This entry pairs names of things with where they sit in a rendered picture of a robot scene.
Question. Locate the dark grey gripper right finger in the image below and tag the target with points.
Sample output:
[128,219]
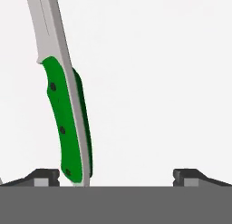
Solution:
[187,175]

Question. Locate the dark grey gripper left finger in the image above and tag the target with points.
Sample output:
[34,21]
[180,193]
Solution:
[45,175]

